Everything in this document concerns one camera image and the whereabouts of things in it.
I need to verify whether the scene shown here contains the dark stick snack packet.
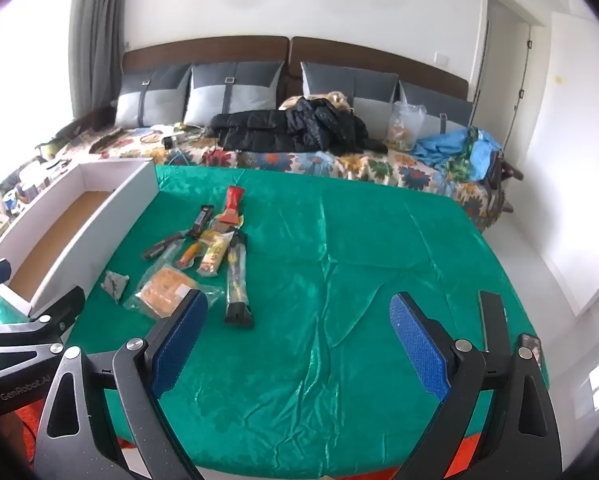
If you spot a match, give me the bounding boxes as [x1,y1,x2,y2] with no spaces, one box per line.
[141,231,188,261]

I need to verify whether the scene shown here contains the long black clear packet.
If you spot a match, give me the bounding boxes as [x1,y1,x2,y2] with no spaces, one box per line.
[224,232,255,330]

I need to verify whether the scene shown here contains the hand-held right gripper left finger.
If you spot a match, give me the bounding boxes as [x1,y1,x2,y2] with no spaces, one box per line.
[32,287,210,480]

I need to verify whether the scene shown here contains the white cardboard box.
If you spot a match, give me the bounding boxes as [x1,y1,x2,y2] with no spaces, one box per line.
[0,158,159,313]

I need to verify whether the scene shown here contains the clear packet orange crackers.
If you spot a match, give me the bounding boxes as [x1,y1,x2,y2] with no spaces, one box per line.
[124,266,225,321]

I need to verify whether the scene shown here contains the red snack packet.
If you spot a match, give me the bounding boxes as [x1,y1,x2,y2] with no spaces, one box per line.
[223,186,244,222]

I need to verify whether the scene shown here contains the beige rice cracker packet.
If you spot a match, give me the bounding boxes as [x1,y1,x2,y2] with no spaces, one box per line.
[197,234,233,279]

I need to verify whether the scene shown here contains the small grey packet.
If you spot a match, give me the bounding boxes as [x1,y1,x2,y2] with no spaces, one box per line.
[101,270,130,303]

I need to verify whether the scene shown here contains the blue cloth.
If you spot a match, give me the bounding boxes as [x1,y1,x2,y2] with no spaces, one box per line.
[412,127,503,183]

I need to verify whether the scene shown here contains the dark flat device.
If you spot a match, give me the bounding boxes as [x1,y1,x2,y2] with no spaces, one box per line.
[478,290,510,356]

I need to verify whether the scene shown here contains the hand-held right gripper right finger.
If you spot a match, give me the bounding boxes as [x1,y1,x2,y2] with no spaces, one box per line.
[388,290,564,480]

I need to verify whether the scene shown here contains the dark bag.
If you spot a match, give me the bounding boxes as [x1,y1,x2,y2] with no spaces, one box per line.
[487,150,525,197]

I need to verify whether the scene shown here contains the brown headboard panel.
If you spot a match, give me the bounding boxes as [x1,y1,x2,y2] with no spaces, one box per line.
[290,36,469,126]
[122,35,290,111]

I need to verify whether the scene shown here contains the white door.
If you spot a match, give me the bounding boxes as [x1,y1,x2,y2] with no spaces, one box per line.
[472,0,535,141]

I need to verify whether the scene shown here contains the black puffer jacket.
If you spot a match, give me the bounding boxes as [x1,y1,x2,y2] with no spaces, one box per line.
[210,96,387,153]

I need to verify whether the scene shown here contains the dark chocolate bar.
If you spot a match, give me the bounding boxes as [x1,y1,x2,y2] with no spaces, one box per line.
[187,205,215,239]

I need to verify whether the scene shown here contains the clear plastic bag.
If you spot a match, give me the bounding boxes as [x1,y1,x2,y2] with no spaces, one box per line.
[383,101,426,152]

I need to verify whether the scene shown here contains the grey curtain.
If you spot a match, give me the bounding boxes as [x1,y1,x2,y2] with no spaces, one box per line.
[70,0,130,117]

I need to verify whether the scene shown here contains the yellow snack packet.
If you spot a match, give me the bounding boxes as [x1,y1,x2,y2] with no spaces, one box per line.
[200,210,245,248]

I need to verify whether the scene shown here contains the grey two-tone pillow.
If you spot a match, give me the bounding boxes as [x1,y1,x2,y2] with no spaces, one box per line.
[116,65,193,127]
[398,80,473,133]
[300,61,399,113]
[184,61,285,127]

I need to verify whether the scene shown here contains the green tablecloth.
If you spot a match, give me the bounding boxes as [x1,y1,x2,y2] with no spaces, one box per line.
[64,164,550,478]

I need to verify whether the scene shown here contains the beige cloth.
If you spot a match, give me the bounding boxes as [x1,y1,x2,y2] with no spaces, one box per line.
[280,91,355,113]

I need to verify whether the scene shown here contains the orange sausage packet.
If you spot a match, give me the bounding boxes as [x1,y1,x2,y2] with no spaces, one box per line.
[174,240,203,270]

